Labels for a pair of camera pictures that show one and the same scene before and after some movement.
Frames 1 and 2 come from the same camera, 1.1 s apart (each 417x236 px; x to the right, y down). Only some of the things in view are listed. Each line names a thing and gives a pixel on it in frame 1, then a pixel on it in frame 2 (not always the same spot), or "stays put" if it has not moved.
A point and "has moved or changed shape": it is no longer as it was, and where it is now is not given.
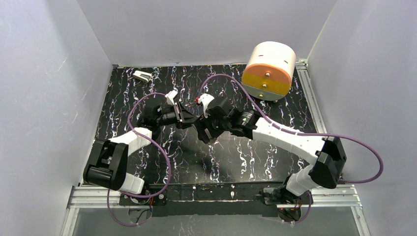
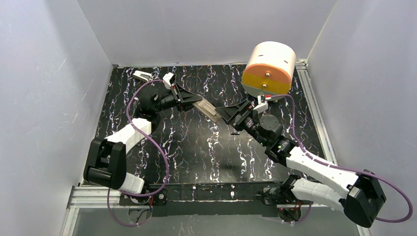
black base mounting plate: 243,199 stays put
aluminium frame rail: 346,197 stays put
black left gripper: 179,113 to 177,96
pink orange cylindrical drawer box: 268,73 stays put
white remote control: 212,139 has moved or changed shape
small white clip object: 144,76 stays put
